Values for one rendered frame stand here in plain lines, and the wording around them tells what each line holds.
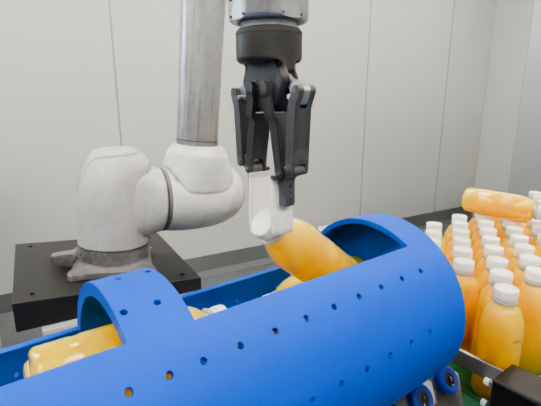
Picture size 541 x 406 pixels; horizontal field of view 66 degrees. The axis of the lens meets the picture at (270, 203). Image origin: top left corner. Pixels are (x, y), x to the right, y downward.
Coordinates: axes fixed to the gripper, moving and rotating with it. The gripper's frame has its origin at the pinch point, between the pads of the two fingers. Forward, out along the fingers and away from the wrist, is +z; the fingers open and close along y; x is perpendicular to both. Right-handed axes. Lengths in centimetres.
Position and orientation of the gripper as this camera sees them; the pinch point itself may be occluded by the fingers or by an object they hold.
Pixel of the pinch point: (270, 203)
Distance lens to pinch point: 51.5
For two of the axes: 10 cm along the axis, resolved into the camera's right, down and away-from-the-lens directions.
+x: 8.0, -1.5, 5.9
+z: 0.1, 9.7, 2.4
